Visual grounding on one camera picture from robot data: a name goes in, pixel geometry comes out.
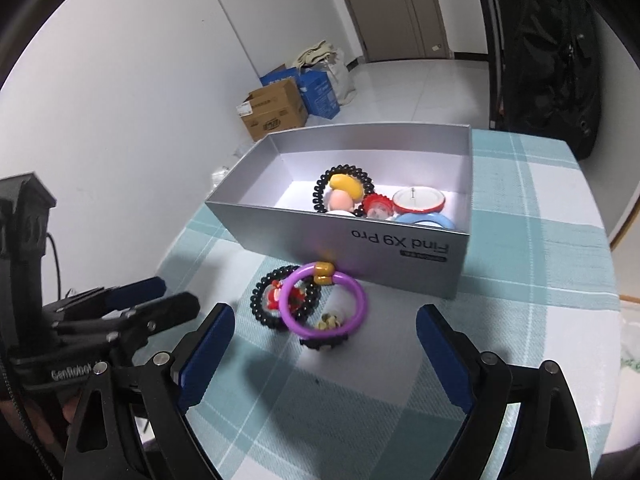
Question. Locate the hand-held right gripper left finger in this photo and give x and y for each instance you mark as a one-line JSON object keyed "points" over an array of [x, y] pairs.
{"points": [[207, 355]]}

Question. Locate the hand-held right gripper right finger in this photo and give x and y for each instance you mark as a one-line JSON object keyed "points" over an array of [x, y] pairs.
{"points": [[445, 360]]}

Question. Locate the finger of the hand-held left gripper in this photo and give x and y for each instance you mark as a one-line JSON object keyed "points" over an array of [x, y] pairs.
{"points": [[170, 310], [142, 290]]}

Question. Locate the grey cardboard box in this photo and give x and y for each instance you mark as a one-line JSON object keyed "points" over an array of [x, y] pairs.
{"points": [[400, 260]]}

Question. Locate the round white badge red rim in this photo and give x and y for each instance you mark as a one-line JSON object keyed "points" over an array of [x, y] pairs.
{"points": [[417, 200]]}

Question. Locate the red ruffled hair clip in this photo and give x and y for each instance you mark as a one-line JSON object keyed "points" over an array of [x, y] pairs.
{"points": [[375, 205]]}

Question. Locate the crumpled clear plastic bag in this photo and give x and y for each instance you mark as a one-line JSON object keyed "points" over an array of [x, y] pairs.
{"points": [[220, 175]]}

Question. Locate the teal plaid tablecloth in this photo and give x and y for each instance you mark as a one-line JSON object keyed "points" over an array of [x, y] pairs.
{"points": [[525, 240]]}

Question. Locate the brown cardboard box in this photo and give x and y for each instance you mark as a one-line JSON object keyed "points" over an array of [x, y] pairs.
{"points": [[275, 110]]}

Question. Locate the blue carton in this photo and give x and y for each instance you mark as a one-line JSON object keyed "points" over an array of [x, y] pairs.
{"points": [[320, 92], [275, 76]]}

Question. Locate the white plastic sack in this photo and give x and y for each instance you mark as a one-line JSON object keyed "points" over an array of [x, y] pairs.
{"points": [[340, 80]]}

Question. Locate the beige cloth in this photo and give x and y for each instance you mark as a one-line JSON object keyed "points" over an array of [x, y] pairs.
{"points": [[315, 54]]}

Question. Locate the black metal rack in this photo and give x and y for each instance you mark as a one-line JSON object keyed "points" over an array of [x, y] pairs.
{"points": [[492, 60]]}

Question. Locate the white gold-trimmed panel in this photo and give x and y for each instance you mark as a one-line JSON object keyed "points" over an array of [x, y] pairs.
{"points": [[620, 110]]}

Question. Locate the black backpack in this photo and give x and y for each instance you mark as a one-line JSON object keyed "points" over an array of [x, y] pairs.
{"points": [[545, 60]]}

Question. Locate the brown door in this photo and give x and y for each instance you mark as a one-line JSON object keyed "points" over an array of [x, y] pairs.
{"points": [[390, 10]]}

